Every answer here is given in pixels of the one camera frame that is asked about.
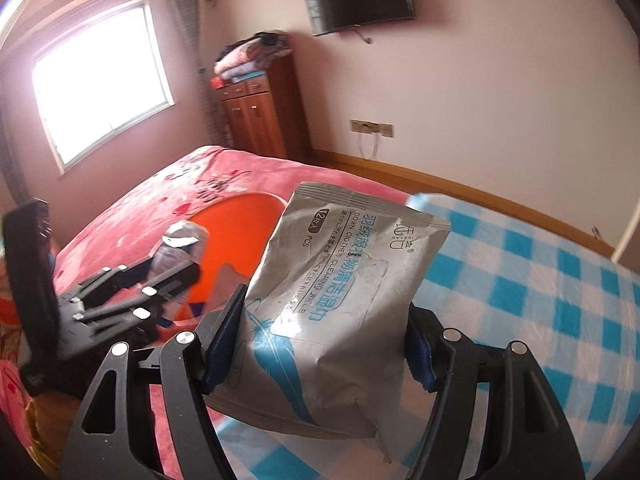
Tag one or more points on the pile of folded clothes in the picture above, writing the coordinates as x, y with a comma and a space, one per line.
250, 55

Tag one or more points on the blue checkered tablecloth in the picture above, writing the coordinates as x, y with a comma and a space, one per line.
525, 270

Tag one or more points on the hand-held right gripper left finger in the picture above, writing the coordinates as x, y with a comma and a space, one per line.
222, 345

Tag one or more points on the wall socket strip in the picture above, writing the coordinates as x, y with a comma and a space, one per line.
372, 128

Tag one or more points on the white wet wipes packet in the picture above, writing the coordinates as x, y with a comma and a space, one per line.
340, 300

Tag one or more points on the bright window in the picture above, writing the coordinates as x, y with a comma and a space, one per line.
95, 85

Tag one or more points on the orange plastic basin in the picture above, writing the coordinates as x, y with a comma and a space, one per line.
235, 230

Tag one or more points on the mesh curtain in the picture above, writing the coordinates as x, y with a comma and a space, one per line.
187, 10

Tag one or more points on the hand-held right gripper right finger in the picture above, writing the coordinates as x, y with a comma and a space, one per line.
420, 355

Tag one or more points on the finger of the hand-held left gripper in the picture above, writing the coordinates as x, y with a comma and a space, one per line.
130, 322
170, 280

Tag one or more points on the pink printed blanket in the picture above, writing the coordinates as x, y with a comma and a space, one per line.
150, 200

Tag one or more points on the wooden cabinet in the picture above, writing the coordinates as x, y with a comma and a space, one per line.
265, 115

